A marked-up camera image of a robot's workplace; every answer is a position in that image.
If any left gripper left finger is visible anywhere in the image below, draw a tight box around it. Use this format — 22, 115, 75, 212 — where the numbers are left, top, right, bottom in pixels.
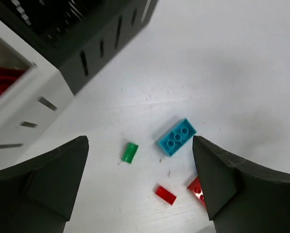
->
0, 136, 89, 233

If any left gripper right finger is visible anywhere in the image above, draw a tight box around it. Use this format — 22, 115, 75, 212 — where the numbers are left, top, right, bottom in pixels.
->
193, 136, 290, 233

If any small green lego piece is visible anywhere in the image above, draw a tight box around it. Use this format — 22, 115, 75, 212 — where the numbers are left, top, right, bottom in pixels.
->
121, 142, 139, 164

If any red round flower lego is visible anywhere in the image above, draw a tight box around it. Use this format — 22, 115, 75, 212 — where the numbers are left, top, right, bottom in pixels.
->
0, 67, 26, 95

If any red long lego brick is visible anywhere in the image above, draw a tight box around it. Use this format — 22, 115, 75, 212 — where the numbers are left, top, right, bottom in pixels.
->
187, 176, 206, 208

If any small red lego piece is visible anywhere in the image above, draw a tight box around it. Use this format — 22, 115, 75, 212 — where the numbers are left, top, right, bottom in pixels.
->
155, 185, 177, 205

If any white slotted double container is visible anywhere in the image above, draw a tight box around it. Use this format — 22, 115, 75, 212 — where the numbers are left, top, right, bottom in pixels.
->
0, 21, 75, 170

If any teal long lego plate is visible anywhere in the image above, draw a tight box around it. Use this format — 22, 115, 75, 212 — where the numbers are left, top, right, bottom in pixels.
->
156, 118, 196, 157

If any black slotted double container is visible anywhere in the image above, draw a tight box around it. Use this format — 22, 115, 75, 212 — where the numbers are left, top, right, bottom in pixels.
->
0, 0, 157, 94

